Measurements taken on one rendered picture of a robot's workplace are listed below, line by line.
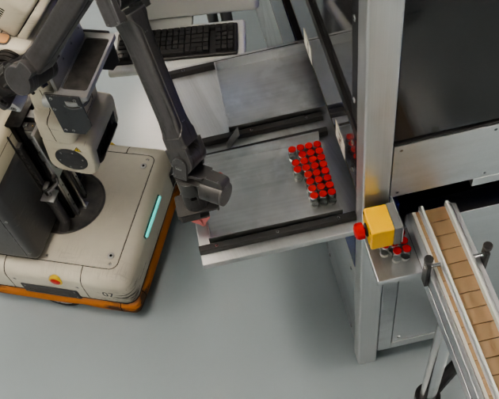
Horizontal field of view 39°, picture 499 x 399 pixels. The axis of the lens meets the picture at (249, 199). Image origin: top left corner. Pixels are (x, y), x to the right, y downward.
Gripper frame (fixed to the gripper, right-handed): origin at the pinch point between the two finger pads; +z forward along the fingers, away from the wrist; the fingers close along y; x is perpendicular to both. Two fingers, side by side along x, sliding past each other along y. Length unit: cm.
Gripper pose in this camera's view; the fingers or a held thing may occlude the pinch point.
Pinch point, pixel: (203, 222)
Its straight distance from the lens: 178.3
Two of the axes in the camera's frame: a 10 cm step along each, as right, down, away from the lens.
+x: -2.0, -7.9, 5.8
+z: 1.3, 5.7, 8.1
